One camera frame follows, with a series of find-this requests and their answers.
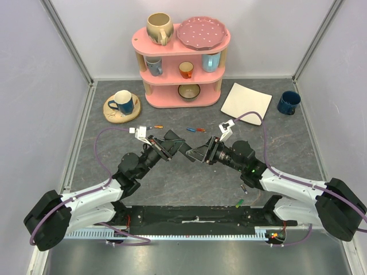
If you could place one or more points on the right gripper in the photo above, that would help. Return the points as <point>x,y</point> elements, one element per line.
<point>211,150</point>

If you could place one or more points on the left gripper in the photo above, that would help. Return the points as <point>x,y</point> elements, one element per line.
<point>156,146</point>

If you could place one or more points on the black remote control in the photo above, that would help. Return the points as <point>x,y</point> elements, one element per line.
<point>176,144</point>

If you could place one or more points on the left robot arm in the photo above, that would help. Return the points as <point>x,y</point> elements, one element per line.
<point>56,215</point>

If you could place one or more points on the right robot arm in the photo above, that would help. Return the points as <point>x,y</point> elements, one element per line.
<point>331,205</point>

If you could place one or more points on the beige round saucer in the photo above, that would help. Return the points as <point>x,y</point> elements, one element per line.
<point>116,117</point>

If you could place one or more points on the square white plate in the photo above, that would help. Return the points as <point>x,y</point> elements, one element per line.
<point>241,100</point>

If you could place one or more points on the dark patterned bowl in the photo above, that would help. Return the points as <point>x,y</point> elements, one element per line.
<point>189,92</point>

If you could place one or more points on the blue mug cream interior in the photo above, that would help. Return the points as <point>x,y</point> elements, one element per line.
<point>122,101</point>

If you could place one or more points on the green battery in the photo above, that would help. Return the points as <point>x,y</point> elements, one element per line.
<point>239,203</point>

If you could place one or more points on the pink three-tier shelf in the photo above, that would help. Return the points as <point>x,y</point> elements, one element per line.
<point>162,91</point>

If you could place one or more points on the grey blue mug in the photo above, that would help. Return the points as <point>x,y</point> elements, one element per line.
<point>154,65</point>

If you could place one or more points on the small orange cup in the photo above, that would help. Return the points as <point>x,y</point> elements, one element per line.
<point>186,69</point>

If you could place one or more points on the light blue mug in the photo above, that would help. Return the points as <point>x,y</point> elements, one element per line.
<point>210,62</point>

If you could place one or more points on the dark blue mug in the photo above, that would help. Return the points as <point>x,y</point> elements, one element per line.
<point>288,102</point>

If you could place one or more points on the pink dotted plate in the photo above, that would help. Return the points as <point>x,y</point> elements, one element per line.
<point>201,33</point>

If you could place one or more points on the beige ceramic mug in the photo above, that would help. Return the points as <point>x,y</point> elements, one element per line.
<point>160,28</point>

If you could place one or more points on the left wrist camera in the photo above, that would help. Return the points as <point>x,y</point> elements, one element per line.
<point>140,133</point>

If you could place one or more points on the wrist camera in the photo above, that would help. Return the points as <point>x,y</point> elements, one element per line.
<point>226,130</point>
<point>140,133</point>

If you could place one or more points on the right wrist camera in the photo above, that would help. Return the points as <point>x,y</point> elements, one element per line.
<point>226,130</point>

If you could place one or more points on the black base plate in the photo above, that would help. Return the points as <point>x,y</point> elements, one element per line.
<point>197,220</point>

